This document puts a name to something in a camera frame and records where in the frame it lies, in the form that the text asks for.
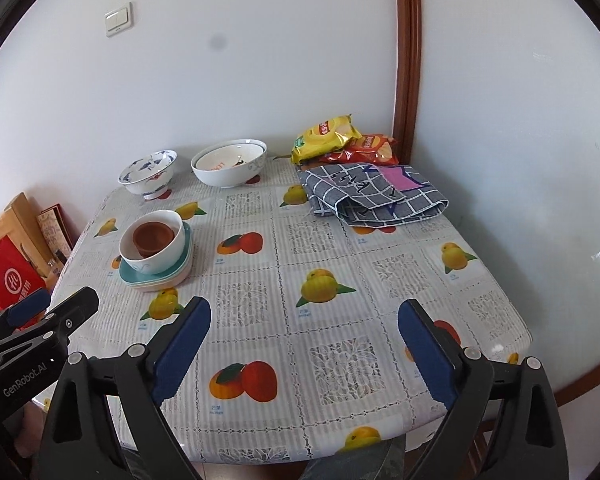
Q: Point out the brown wooden door frame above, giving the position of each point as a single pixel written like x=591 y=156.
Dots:
x=406 y=60

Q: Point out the large white bowl grey swirls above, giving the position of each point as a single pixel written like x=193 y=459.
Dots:
x=230 y=175

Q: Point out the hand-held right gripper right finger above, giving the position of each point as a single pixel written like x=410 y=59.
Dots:
x=425 y=350

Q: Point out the blue floral footed bowl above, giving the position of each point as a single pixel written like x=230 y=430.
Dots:
x=147 y=182

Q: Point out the wooden boxes by wall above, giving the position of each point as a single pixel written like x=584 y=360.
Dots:
x=17 y=220

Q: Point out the red chip bag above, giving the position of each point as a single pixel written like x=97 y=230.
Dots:
x=375 y=150

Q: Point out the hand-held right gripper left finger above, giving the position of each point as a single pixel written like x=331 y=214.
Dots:
x=185 y=345

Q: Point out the small brown bowl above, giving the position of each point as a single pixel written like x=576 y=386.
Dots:
x=152 y=235

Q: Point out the white light switch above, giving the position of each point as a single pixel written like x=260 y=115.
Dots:
x=117 y=20

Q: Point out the grey checked cloth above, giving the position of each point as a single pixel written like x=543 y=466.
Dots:
x=360 y=195

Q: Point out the red paper bag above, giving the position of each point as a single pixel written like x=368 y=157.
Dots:
x=10 y=280

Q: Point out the wooden chair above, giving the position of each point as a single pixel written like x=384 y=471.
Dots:
x=482 y=447

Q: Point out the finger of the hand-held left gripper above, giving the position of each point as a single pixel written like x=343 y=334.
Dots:
x=77 y=307
x=27 y=307

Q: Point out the yellow chip bag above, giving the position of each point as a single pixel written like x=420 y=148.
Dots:
x=325 y=137

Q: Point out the teal square plate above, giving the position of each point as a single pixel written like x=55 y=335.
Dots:
x=132 y=276

